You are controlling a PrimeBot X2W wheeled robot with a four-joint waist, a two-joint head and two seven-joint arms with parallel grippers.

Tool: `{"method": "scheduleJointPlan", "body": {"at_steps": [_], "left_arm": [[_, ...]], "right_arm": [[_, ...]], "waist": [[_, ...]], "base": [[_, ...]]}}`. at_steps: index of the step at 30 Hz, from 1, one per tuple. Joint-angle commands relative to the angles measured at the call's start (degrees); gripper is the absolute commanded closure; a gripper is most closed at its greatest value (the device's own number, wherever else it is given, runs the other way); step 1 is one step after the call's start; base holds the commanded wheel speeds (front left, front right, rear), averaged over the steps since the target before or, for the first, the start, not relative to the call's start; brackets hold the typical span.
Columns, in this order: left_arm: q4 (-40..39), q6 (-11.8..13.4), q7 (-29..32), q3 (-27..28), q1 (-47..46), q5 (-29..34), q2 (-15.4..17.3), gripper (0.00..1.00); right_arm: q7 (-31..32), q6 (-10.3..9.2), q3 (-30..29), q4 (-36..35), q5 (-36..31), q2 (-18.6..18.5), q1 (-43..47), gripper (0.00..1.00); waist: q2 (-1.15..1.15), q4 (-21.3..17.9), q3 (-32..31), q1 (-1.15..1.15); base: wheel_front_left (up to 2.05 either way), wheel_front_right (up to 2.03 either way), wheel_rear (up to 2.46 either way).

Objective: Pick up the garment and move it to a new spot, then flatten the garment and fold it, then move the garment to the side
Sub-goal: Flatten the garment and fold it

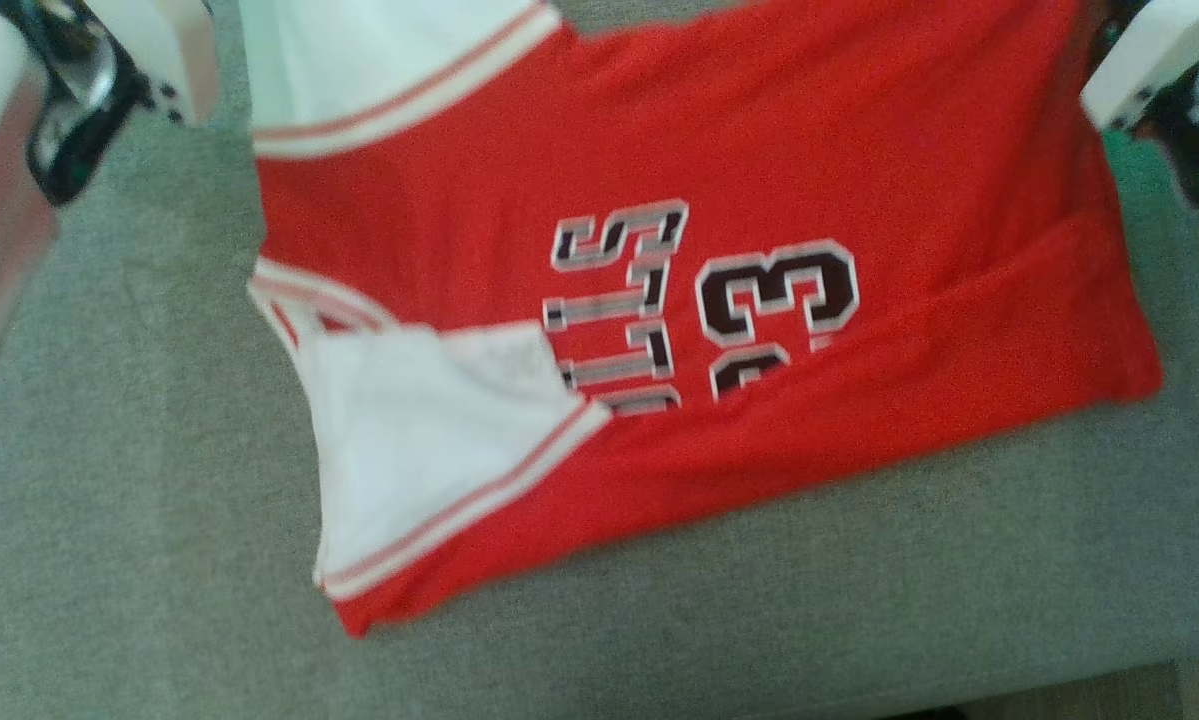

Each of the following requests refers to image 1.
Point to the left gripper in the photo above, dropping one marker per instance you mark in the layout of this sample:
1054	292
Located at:
164	50

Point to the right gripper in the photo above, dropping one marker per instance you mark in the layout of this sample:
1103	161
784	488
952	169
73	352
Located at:
1149	60

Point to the red white basketball jersey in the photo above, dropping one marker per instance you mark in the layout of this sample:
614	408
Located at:
859	150

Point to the grey fabric sofa seat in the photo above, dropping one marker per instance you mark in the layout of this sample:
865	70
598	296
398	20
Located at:
159	600

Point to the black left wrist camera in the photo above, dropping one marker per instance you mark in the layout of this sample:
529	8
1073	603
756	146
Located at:
84	110

